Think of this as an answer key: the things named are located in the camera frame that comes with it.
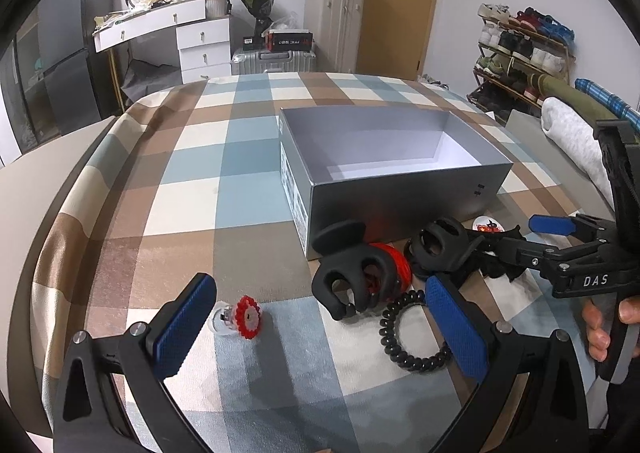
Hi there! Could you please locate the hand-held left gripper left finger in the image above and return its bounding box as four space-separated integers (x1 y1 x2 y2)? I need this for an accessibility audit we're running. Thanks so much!
52 273 218 453

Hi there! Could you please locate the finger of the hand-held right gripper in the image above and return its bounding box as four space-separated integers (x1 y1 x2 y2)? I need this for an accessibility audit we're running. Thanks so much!
467 228 566 279
529 214 618 248

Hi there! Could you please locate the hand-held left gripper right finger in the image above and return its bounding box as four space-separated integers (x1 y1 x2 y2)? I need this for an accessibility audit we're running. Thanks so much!
425 274 603 453

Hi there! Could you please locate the black spiral hair tie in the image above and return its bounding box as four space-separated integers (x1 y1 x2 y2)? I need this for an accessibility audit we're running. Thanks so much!
379 290 452 374

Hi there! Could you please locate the small black hair claw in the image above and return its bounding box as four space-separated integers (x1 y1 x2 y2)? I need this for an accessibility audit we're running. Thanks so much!
404 217 473 280

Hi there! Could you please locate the round red badge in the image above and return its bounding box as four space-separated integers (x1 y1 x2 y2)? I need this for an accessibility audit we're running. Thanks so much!
369 242 414 295

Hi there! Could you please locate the large black hair claw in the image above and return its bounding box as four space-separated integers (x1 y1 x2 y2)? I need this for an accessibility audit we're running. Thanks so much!
311 220 397 324

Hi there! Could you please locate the grey cardboard box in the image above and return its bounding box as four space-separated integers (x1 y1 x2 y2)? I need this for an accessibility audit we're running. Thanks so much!
278 106 515 261

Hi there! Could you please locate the person's right hand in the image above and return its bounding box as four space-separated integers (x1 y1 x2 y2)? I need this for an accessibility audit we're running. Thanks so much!
581 297 640 363

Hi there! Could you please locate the white rolled blanket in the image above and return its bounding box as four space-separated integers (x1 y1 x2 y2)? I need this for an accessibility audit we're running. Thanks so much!
540 96 617 208

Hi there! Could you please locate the grey flat panel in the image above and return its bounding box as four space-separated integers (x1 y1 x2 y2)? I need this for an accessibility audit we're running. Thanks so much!
505 110 551 146

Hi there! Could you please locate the blue plaid roll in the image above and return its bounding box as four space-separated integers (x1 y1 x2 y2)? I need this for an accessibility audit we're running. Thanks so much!
574 78 640 117

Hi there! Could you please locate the green rolled mat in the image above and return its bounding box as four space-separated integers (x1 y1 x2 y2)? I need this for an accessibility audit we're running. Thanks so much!
530 73 640 130

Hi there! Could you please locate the checked tablecloth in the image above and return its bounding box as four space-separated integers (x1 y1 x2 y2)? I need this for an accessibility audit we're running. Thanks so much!
30 70 621 453

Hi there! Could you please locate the shoe rack with shoes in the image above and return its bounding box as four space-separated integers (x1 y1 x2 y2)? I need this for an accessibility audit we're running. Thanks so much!
467 3 577 117

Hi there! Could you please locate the wooden door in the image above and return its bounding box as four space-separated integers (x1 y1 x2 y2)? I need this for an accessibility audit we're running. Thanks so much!
347 0 445 80

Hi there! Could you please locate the silver suitcase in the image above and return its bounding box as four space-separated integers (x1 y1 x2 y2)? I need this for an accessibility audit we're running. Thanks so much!
231 47 319 77

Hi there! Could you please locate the white dressing table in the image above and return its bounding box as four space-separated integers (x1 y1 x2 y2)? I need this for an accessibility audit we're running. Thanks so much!
93 0 234 84

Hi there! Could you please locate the white suitcase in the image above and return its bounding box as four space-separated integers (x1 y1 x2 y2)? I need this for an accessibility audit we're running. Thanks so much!
304 0 365 75

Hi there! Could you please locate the dark refrigerator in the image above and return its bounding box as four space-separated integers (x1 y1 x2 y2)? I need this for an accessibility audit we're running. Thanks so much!
0 0 132 159

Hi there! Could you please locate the red and black box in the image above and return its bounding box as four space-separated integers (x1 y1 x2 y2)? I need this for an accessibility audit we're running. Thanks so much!
265 30 315 52

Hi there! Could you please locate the clear plastic bag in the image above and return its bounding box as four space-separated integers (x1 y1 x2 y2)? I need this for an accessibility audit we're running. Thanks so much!
270 12 307 35

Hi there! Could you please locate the black wrapped bouquet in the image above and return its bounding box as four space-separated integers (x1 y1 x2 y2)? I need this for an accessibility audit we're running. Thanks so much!
234 0 277 41

